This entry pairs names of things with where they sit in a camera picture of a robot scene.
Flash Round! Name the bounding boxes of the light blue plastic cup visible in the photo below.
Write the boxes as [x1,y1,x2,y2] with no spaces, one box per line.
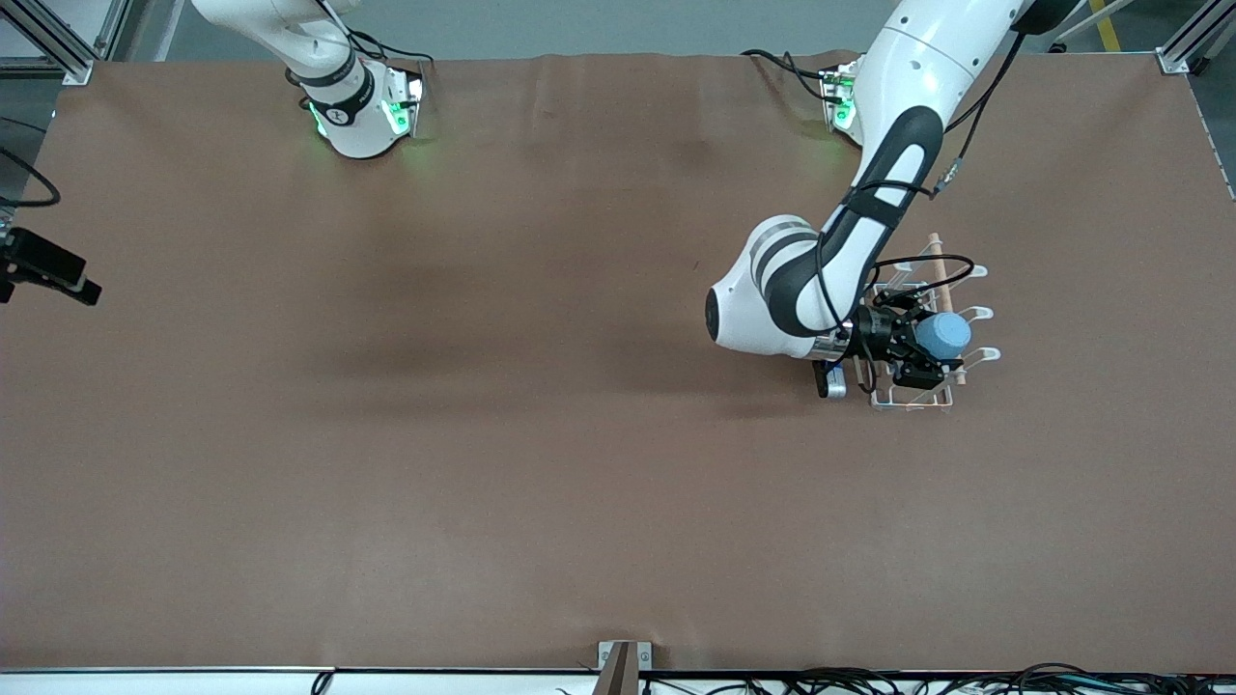
[914,311,973,361]

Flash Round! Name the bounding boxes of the white slanted pole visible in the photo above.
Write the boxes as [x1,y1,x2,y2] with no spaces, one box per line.
[1053,0,1140,54]

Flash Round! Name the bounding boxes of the brown table cover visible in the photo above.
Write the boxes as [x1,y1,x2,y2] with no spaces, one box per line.
[0,50,1236,674]

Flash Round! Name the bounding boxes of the white wire cup holder rack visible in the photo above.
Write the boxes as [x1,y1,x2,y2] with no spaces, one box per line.
[857,233,1002,413]

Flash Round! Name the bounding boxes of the black left arm base cable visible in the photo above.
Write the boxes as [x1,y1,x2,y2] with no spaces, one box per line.
[742,48,836,102]

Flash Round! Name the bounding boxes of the black arm base cable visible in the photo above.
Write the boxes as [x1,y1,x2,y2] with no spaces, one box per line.
[343,34,435,88]
[742,48,836,102]

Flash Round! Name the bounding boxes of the black cable bundle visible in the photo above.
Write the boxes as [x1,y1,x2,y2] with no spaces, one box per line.
[637,662,1236,695]

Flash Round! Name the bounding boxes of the black right arm base cable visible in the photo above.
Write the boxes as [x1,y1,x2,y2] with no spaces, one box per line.
[343,34,435,88]

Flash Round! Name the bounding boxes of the silver metal bracket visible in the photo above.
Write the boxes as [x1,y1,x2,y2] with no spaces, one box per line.
[598,641,654,673]

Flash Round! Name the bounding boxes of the camera mount post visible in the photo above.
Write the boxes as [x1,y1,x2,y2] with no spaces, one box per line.
[591,642,640,695]

